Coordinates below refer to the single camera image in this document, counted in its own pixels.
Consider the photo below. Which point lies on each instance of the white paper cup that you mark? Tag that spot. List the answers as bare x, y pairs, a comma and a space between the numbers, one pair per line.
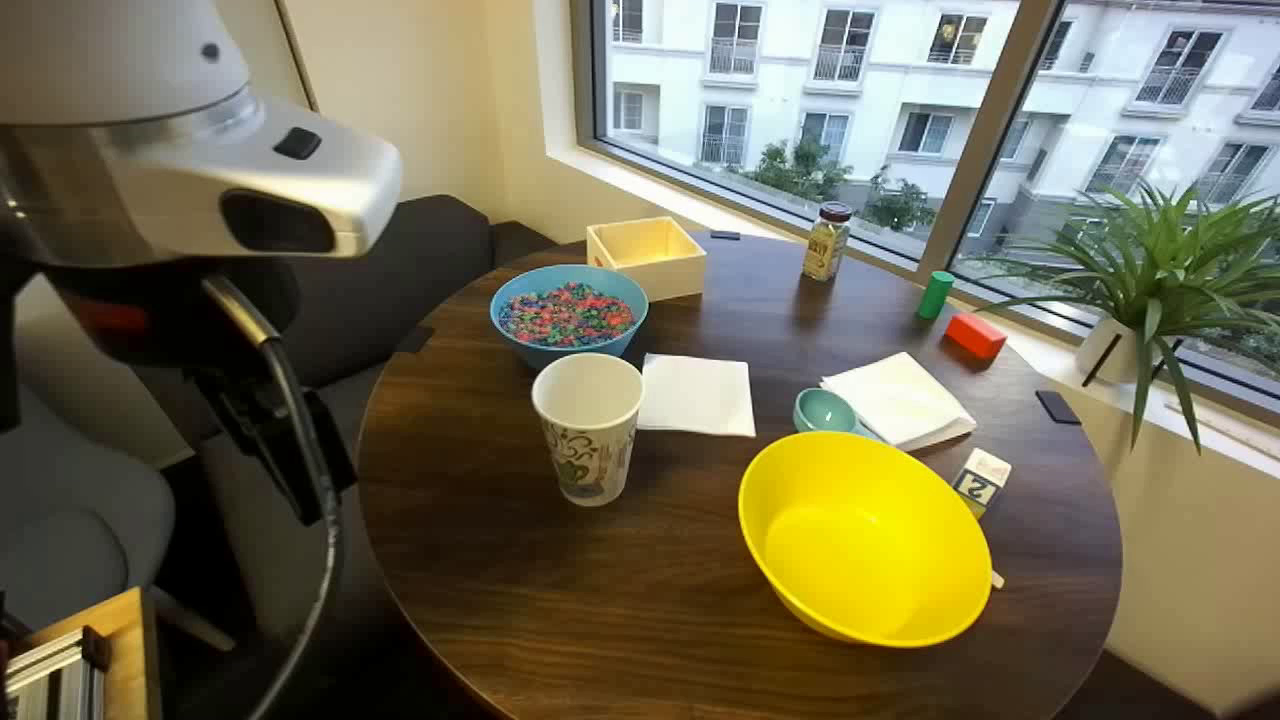
591, 411

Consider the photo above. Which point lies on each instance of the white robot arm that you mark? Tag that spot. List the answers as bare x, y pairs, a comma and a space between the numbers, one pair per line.
159, 188

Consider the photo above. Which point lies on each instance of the white napkin near cup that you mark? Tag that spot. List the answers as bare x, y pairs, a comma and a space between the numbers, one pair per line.
693, 395

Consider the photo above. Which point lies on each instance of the blue bowl of colourful beads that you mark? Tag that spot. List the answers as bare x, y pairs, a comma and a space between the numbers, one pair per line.
563, 308

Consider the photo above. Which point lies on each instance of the white wooden box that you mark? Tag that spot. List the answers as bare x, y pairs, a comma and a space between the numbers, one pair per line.
658, 253

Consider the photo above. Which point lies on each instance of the glass jar with yellow label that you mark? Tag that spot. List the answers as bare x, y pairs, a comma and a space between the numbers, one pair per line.
826, 240

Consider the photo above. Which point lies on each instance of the folded white napkin stack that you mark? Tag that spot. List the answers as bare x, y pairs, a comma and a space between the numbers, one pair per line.
901, 403

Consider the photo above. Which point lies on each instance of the green cylinder block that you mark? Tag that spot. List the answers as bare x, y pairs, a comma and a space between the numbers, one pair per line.
934, 298

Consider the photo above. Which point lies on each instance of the yellow plastic bowl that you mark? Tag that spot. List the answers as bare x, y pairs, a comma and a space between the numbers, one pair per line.
860, 543

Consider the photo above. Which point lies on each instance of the red rectangular block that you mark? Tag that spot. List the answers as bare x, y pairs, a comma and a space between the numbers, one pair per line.
975, 339

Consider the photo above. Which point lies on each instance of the small white card packet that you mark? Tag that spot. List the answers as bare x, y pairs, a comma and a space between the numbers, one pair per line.
983, 478

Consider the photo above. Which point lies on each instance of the potted green plant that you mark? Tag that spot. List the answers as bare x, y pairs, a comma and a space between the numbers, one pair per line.
1170, 271

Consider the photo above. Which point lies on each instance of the grey office chair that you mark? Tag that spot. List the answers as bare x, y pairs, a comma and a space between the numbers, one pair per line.
80, 523

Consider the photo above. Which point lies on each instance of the aluminium frame rail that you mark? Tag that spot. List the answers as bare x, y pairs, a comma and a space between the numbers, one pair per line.
95, 664

